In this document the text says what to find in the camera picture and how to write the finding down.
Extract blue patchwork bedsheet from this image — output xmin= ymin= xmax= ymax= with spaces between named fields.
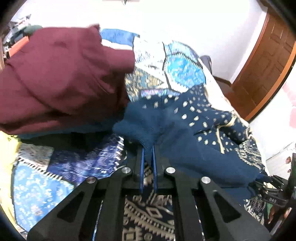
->
xmin=13 ymin=29 xmax=206 ymax=232

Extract orange box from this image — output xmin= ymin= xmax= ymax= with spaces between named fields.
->
xmin=9 ymin=36 xmax=29 ymax=57

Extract yellow printed garment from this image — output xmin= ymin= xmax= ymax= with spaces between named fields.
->
xmin=0 ymin=132 xmax=20 ymax=223

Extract navy patterned hoodie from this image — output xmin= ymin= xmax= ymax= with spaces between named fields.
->
xmin=112 ymin=84 xmax=270 ymax=241

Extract brown wooden door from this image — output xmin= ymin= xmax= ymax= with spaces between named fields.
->
xmin=214 ymin=11 xmax=296 ymax=122

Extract maroon folded garment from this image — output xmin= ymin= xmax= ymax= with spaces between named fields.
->
xmin=1 ymin=26 xmax=135 ymax=135

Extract person's right hand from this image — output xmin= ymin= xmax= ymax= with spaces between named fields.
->
xmin=267 ymin=204 xmax=292 ymax=225

